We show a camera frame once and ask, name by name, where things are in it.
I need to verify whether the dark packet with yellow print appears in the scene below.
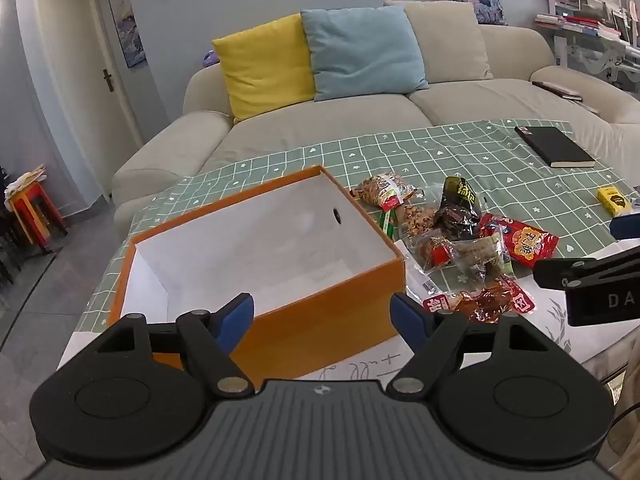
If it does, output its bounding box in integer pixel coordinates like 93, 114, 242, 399
433, 176, 482, 241

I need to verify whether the clear coated peanut packet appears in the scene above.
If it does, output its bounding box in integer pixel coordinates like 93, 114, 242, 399
397, 202, 441, 238

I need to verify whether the green grid tablecloth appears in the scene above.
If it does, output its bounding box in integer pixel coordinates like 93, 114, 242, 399
60, 119, 640, 381

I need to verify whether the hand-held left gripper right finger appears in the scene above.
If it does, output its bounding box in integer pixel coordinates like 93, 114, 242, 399
387, 291, 551, 395

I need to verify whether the yellow pillow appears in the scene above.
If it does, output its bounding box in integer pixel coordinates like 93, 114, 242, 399
212, 13, 317, 123

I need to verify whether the orange cardboard box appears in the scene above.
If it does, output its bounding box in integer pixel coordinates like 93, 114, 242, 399
109, 164, 407, 380

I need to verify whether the white door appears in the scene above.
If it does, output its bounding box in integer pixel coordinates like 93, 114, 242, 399
32, 0, 143, 147

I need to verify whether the beige bag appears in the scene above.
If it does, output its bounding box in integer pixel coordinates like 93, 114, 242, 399
5, 164, 47, 197

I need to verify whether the beige pillow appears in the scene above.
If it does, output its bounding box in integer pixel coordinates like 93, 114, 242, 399
384, 0, 493, 93

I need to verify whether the clear packet with red label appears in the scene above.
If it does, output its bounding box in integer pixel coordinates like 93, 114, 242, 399
407, 230, 463, 273

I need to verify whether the dark notebook with strap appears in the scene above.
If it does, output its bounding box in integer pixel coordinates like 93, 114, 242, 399
531, 80, 583, 101

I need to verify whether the red braised meat packet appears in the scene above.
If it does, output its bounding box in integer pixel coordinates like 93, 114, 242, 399
422, 277, 536, 323

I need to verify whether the peanut packet with red label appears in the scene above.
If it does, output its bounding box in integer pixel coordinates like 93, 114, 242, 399
350, 172, 425, 209

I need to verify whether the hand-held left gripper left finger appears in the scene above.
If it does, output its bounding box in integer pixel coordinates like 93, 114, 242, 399
95, 293, 256, 395

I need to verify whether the grey white sachet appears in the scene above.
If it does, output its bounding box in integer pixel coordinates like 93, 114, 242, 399
395, 239, 443, 302

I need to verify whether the wall poster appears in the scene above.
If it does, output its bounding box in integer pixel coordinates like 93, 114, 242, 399
103, 0, 146, 68

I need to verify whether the stack of books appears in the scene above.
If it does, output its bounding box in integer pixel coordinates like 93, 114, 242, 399
535, 12, 621, 38

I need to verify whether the black notebook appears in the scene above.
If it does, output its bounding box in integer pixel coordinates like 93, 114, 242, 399
515, 126, 597, 169

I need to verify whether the red stool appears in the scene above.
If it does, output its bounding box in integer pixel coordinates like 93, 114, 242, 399
7, 180, 68, 248

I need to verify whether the beige sofa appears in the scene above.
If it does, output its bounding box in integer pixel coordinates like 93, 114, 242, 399
111, 0, 640, 233

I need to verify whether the red snack packet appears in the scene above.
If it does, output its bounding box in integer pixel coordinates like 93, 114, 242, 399
477, 213, 559, 267

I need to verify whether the clear packet of grey sweets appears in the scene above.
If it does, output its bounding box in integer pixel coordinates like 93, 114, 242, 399
452, 232, 516, 291

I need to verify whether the yellow small box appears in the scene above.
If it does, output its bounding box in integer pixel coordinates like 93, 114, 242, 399
597, 186, 632, 218

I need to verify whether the light blue pillow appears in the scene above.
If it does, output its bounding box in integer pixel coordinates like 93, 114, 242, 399
300, 6, 430, 102

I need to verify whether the white shelf unit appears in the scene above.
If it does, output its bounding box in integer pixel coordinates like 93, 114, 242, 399
535, 0, 640, 83

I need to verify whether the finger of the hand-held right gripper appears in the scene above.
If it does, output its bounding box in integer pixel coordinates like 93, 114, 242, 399
531, 243, 640, 291
609, 211, 640, 242

